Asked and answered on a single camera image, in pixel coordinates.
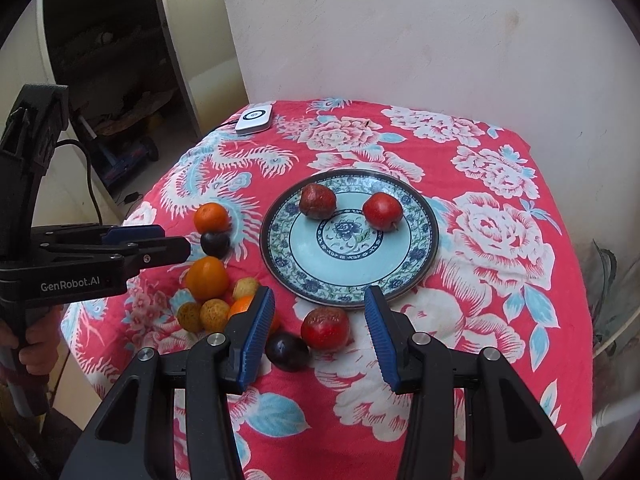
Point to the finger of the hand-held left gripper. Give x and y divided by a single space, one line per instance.
160 255
135 233

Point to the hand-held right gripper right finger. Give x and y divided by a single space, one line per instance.
380 335

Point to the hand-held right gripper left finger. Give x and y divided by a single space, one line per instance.
260 330

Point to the dark purple plum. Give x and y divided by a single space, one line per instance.
286 352
215 243

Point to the tan round fruit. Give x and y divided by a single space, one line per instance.
215 315

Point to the yellowish orange tangerine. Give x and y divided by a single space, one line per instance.
207 276

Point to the red round fruit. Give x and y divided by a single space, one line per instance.
325 328
382 211

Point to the small brown potato plate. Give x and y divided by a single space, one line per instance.
190 315

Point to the blue floral ceramic plate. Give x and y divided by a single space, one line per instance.
310 260

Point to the person's left hand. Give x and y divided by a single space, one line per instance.
42 345

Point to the black power adapter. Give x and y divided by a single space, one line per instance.
131 197

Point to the blue wheeled toy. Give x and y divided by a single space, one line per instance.
122 162

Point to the red floral tablecloth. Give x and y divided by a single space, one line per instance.
450 285

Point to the red apple plate back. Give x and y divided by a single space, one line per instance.
318 201

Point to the white square device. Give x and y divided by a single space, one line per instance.
252 119

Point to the grey-green plant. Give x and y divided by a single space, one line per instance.
607 285

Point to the white pipe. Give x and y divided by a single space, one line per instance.
610 414

